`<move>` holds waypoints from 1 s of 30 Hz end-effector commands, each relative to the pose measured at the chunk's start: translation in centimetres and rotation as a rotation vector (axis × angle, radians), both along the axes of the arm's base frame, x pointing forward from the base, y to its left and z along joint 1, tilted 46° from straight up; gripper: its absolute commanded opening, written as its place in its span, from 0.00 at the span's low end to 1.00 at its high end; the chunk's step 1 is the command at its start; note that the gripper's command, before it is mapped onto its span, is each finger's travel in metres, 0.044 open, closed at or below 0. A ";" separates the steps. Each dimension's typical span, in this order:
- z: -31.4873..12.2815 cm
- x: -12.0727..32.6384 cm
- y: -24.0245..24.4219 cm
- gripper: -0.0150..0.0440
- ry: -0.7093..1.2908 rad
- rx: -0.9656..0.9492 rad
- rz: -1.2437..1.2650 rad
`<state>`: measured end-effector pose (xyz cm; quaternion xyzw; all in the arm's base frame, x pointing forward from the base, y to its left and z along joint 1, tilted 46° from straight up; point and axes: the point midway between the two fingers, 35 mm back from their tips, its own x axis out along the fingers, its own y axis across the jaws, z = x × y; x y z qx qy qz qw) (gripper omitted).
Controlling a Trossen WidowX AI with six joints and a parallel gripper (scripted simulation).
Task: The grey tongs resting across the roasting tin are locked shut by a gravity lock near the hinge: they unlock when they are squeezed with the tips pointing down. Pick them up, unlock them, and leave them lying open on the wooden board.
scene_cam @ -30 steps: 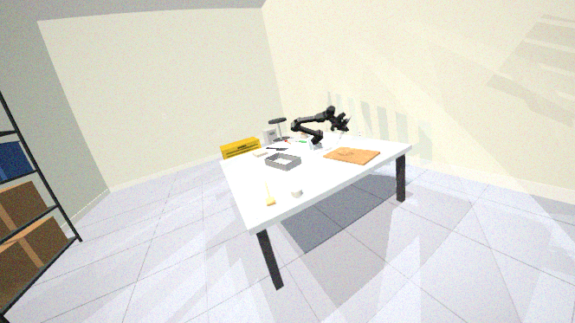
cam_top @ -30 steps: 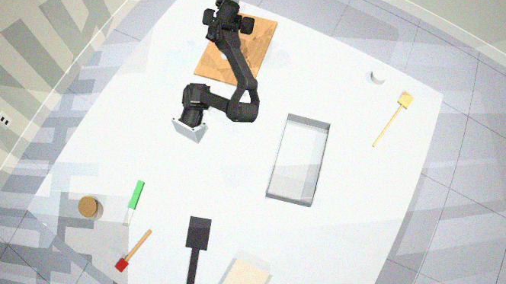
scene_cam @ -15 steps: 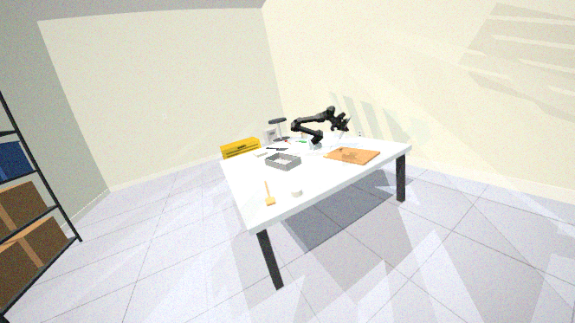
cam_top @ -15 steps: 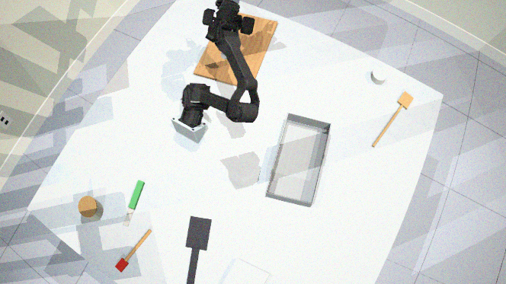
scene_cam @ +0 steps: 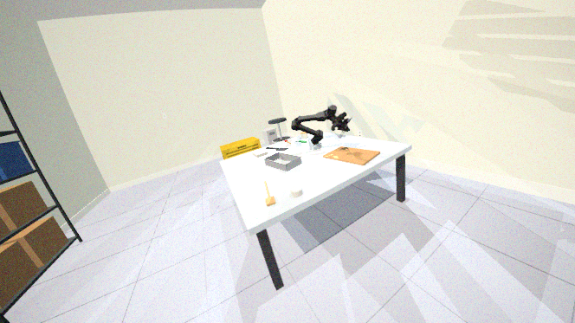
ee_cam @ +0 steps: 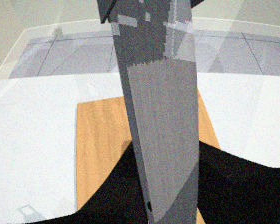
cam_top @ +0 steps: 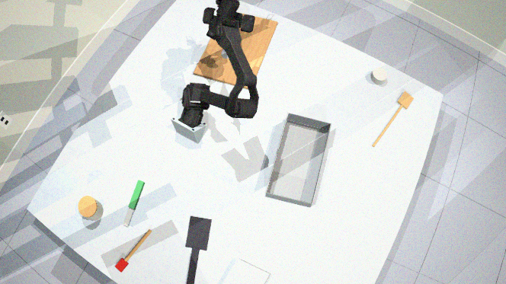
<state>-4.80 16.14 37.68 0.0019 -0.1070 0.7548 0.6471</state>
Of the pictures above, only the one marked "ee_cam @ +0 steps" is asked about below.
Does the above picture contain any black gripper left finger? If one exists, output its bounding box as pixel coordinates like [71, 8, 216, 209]
[30, 141, 148, 224]

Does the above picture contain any wooden board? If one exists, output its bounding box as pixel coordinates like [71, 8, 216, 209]
[75, 93, 221, 209]

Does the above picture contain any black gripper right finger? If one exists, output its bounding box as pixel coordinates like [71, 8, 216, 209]
[197, 140, 280, 224]

